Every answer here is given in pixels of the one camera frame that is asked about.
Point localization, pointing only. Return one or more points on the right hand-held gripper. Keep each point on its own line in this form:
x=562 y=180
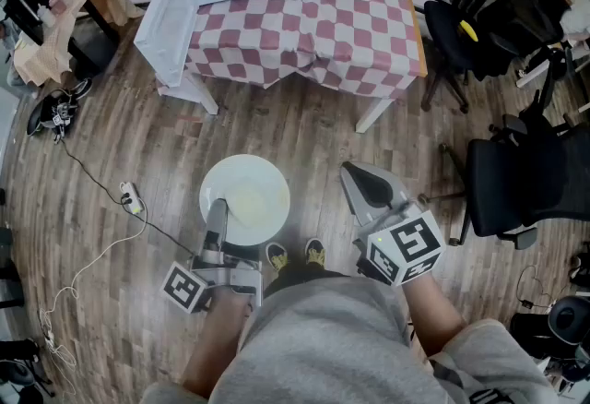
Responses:
x=405 y=250

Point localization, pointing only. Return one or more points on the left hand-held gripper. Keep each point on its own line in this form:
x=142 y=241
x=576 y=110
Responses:
x=230 y=275

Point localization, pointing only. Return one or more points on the white round plate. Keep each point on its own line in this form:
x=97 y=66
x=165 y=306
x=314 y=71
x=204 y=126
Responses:
x=258 y=171

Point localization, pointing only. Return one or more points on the person's left forearm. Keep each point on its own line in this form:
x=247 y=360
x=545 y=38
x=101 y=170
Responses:
x=221 y=337

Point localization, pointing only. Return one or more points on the person's right forearm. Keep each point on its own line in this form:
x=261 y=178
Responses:
x=431 y=314

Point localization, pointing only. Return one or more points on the person's left shoe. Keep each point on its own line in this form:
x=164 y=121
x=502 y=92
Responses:
x=276 y=257

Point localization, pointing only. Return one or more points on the person's shoe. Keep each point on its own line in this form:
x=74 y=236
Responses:
x=276 y=257
x=315 y=252

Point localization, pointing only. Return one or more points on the person's right shoe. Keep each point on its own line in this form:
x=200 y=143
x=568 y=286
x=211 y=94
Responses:
x=315 y=252

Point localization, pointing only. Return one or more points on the wooden table white legs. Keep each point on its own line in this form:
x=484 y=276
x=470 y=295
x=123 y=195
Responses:
x=373 y=116

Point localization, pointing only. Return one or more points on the white power strip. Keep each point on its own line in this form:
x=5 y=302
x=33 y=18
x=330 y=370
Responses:
x=130 y=199

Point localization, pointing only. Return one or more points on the person's black trousers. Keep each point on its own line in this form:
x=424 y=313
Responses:
x=299 y=275

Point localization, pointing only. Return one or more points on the black mesh office chair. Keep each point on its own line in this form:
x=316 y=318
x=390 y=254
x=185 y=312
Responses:
x=507 y=185

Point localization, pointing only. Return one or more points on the person's grey shirt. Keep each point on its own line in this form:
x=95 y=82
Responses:
x=332 y=347

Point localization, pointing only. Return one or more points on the red white checkered tablecloth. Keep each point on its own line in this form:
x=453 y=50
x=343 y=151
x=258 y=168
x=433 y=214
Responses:
x=322 y=24

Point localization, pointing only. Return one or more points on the black sneaker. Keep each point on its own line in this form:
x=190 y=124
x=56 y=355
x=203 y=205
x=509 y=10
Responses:
x=82 y=89

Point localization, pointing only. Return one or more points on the black tracker device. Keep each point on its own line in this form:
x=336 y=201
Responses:
x=55 y=116

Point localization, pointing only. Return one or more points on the black padded swivel chair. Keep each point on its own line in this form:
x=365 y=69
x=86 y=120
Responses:
x=567 y=319

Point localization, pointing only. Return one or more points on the white bottle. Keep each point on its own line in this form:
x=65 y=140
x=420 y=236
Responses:
x=45 y=14

